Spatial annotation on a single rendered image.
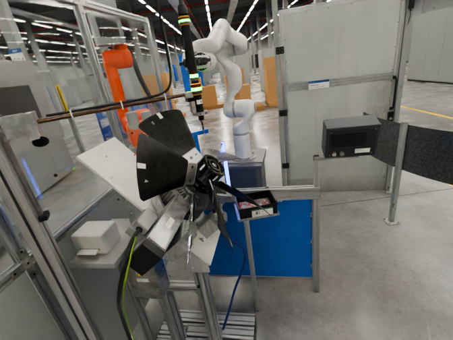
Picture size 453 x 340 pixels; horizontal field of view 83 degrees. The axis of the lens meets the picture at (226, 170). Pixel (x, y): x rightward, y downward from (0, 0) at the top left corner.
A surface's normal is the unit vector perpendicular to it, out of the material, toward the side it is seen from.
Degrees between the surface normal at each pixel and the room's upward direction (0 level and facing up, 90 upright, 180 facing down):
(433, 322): 0
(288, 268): 90
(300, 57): 90
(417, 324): 0
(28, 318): 90
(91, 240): 90
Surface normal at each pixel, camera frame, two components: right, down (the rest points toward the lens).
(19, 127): 0.43, 0.30
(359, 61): -0.16, 0.40
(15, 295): 0.98, -0.06
